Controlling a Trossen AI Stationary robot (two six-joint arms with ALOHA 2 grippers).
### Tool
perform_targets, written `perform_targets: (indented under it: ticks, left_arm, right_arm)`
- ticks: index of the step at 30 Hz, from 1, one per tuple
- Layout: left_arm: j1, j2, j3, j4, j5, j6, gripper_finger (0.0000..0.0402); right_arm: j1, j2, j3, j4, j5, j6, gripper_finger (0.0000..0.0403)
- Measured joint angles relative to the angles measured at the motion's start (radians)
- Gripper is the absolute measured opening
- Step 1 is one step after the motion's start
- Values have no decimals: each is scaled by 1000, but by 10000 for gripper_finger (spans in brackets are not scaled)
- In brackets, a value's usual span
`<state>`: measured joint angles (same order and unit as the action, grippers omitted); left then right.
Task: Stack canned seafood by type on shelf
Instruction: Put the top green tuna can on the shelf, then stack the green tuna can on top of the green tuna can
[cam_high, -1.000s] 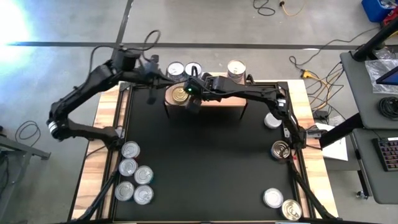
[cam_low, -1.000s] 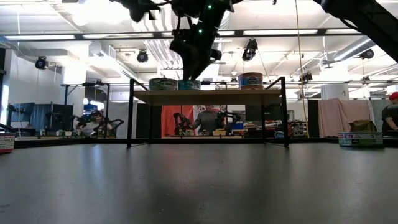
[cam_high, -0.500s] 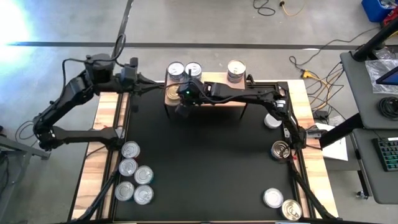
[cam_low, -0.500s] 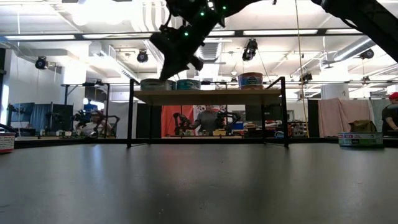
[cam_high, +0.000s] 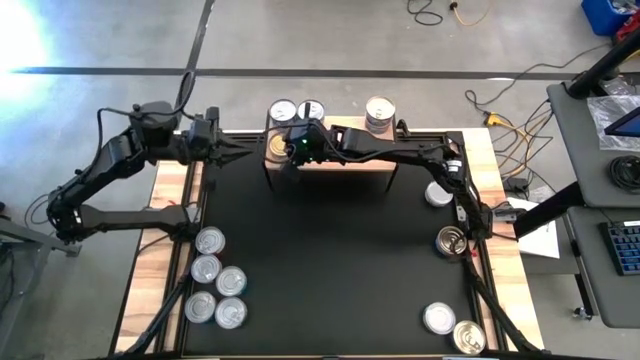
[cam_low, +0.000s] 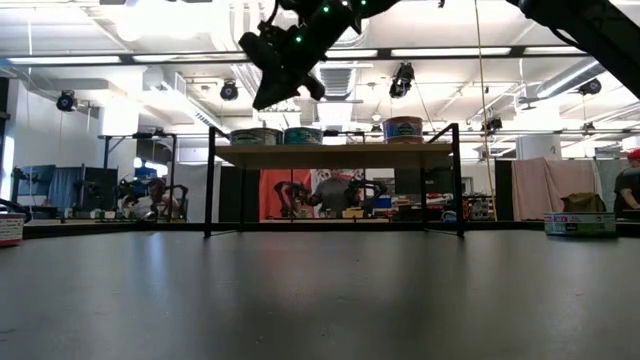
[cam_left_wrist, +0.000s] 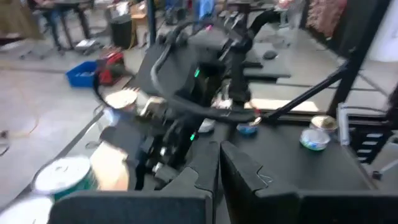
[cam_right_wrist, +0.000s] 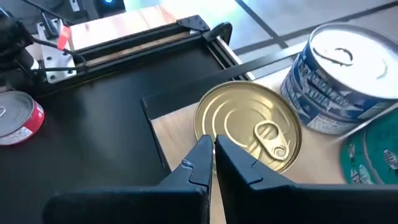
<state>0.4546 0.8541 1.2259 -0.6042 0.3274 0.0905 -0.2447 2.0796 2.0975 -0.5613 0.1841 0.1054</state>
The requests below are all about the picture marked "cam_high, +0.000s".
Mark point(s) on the teal can white text label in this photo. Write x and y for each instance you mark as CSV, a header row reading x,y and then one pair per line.
x,y
317,110

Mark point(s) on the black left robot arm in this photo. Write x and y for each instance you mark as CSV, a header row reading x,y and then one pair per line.
x,y
115,157

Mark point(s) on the red tin can white patch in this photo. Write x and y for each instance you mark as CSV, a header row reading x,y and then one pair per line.
x,y
210,240

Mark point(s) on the black keyboard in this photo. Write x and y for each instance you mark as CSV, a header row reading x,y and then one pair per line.
x,y
622,247

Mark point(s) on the yellow power plug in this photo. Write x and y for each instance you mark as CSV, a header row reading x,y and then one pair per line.
x,y
492,119

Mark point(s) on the white paper sheet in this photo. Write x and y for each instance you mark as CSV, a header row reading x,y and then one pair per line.
x,y
542,245

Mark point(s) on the red object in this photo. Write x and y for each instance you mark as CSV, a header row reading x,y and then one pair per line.
x,y
631,32

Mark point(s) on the green label tin can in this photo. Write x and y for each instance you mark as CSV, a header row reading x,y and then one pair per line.
x,y
206,268

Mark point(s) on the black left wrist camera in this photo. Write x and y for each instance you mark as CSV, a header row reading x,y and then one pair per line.
x,y
212,116

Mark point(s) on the blue plastic bin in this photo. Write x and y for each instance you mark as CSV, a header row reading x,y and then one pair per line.
x,y
600,17

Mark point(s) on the caster wheel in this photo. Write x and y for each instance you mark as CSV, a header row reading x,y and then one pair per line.
x,y
581,313

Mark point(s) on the black clamp post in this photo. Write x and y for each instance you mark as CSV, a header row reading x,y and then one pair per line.
x,y
402,127

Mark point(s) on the clear plastic sheet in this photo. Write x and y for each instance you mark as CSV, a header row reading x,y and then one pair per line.
x,y
602,115

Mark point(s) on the black desk leg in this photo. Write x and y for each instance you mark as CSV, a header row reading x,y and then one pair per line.
x,y
555,207

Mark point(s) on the silver-lidded teal tin can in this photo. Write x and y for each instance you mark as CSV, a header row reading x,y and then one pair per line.
x,y
200,307

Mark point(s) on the blue tablet screen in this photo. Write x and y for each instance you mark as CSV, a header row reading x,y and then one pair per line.
x,y
627,125

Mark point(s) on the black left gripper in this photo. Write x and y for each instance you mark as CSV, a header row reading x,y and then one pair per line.
x,y
202,145

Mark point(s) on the white-lidded tin can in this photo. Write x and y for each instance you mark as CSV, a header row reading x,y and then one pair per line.
x,y
439,318

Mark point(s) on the pale teal tin can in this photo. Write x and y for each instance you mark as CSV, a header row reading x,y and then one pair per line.
x,y
438,194
231,281

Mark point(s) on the black monitor pole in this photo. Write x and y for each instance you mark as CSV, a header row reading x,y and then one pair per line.
x,y
600,67

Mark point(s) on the wooden shelf black metal legs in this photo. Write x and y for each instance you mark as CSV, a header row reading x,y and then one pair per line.
x,y
380,164

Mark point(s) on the gold-lidded tin can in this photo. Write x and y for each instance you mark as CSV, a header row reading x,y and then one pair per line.
x,y
469,337
276,145

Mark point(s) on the silver metal bracket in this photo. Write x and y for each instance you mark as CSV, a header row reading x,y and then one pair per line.
x,y
460,212

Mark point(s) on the silver can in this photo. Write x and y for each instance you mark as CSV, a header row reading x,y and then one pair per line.
x,y
282,111

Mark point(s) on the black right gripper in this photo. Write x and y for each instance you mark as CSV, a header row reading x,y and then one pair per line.
x,y
307,145

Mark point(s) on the black power adapter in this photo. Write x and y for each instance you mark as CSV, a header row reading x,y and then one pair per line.
x,y
515,184

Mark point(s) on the grey metal stand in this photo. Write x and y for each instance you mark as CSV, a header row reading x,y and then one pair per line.
x,y
45,241

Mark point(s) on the black table mat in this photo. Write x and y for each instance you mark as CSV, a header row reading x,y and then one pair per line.
x,y
325,260

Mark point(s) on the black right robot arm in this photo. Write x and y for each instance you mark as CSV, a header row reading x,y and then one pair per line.
x,y
400,150

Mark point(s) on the bronze-lidded tin can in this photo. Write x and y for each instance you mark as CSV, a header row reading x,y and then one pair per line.
x,y
450,241

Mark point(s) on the grey desk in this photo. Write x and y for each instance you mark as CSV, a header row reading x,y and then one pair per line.
x,y
575,150
590,280

